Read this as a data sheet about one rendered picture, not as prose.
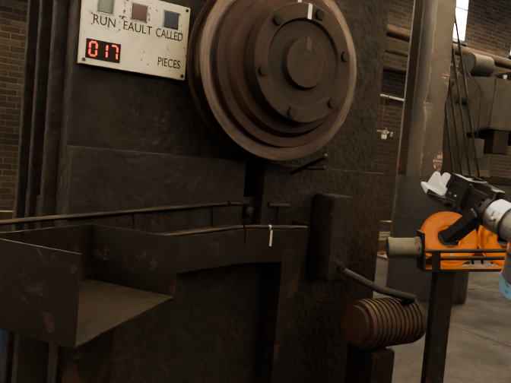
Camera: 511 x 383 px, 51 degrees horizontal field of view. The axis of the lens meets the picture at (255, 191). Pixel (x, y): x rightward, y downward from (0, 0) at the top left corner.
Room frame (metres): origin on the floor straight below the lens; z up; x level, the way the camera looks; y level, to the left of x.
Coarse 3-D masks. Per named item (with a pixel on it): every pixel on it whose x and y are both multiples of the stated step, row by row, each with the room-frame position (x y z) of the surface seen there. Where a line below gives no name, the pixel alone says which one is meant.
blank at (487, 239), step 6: (480, 228) 1.51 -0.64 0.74; (480, 234) 1.50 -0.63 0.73; (486, 234) 1.49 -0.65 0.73; (492, 234) 1.49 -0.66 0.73; (480, 240) 1.49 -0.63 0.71; (486, 240) 1.49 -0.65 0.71; (492, 240) 1.49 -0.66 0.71; (480, 246) 1.50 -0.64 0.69; (486, 246) 1.49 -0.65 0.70; (492, 246) 1.49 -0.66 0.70; (498, 246) 1.49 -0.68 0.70; (498, 264) 1.49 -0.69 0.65
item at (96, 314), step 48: (0, 240) 0.82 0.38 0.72; (48, 240) 0.97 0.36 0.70; (96, 240) 1.07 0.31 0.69; (144, 240) 1.02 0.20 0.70; (0, 288) 0.81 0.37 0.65; (48, 288) 0.78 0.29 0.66; (96, 288) 1.01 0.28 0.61; (144, 288) 1.02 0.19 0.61; (48, 336) 0.77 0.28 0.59; (96, 336) 0.80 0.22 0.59
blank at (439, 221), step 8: (432, 216) 1.55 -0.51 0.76; (440, 216) 1.55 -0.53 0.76; (448, 216) 1.54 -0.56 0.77; (456, 216) 1.54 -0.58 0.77; (424, 224) 1.54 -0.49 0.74; (432, 224) 1.53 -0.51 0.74; (440, 224) 1.53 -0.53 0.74; (448, 224) 1.53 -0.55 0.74; (424, 232) 1.52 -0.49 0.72; (432, 232) 1.52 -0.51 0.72; (472, 232) 1.52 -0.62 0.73; (432, 240) 1.51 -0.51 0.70; (464, 240) 1.51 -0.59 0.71; (472, 240) 1.50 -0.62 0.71; (432, 248) 1.50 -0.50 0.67; (440, 248) 1.50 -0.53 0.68; (448, 264) 1.49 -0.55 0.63; (456, 264) 1.49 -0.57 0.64
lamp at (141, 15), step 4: (132, 4) 1.29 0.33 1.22; (136, 4) 1.30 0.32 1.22; (132, 8) 1.29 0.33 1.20; (136, 8) 1.30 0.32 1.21; (140, 8) 1.30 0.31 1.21; (144, 8) 1.31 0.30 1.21; (132, 12) 1.29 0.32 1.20; (136, 12) 1.30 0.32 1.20; (140, 12) 1.30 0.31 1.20; (144, 12) 1.31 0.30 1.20; (132, 16) 1.29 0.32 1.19; (136, 16) 1.30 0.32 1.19; (140, 16) 1.30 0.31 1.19; (144, 16) 1.31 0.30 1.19; (140, 20) 1.30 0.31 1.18; (144, 20) 1.31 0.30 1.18
